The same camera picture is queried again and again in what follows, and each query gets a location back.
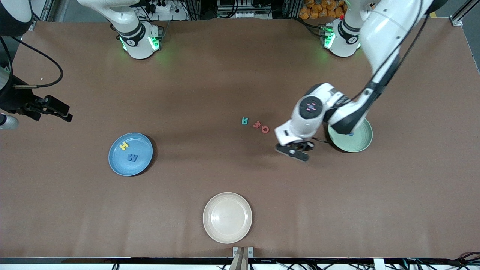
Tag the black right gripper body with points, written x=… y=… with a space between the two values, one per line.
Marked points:
x=14 y=100

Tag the red uppercase letter Q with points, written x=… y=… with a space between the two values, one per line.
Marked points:
x=263 y=129

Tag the red lowercase foam letter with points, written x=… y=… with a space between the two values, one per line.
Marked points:
x=257 y=124

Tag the yellow uppercase letter H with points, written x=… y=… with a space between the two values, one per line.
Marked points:
x=124 y=146

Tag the blue uppercase letter M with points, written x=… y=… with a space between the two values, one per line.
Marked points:
x=129 y=158

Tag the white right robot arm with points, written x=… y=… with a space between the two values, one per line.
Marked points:
x=137 y=37

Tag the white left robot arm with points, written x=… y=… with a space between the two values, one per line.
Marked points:
x=307 y=120

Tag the green plate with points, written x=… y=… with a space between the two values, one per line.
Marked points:
x=362 y=140

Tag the blue plate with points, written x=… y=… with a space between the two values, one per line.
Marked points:
x=140 y=167

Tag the beige plate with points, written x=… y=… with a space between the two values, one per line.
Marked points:
x=227 y=217

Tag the brown table mat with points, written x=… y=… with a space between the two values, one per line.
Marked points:
x=225 y=56

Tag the orange packet pile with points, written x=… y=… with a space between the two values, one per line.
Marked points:
x=318 y=9

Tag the white power strip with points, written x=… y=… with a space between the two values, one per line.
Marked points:
x=165 y=15

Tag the aluminium frame profile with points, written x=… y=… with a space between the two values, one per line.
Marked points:
x=456 y=21
x=45 y=11

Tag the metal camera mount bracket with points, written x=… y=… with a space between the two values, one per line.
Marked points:
x=243 y=258

